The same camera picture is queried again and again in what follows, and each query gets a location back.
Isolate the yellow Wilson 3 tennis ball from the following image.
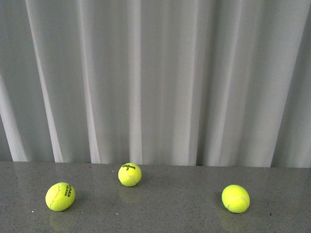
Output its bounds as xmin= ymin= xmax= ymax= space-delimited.
xmin=118 ymin=163 xmax=142 ymax=187

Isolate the plain yellow tennis ball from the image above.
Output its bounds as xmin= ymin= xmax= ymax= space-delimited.
xmin=222 ymin=184 xmax=250 ymax=214

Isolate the yellow Head Team tennis ball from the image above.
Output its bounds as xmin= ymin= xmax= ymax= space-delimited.
xmin=45 ymin=182 xmax=75 ymax=212

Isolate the white pleated curtain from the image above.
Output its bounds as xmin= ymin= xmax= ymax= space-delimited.
xmin=0 ymin=0 xmax=311 ymax=167

